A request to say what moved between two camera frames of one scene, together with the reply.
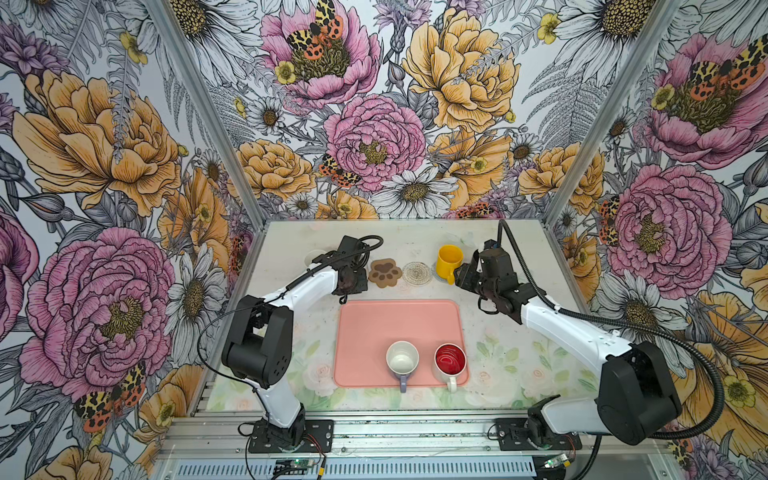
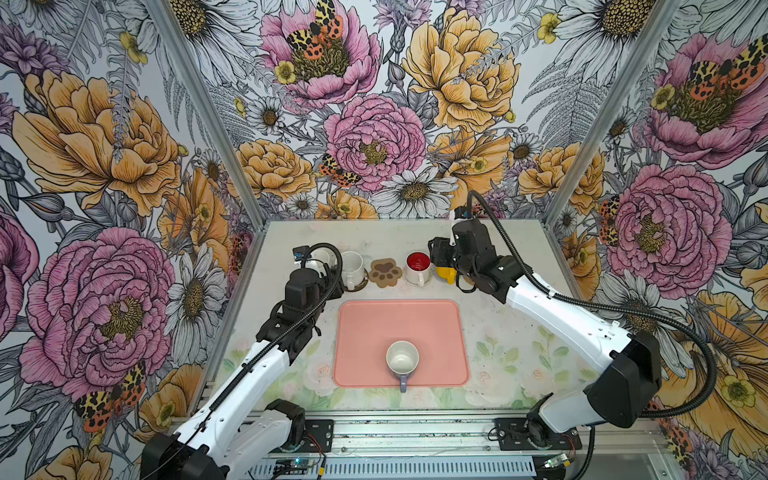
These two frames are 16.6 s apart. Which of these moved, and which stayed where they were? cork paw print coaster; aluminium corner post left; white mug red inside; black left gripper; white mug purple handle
Moved: white mug red inside; black left gripper
Stayed: white mug purple handle; aluminium corner post left; cork paw print coaster
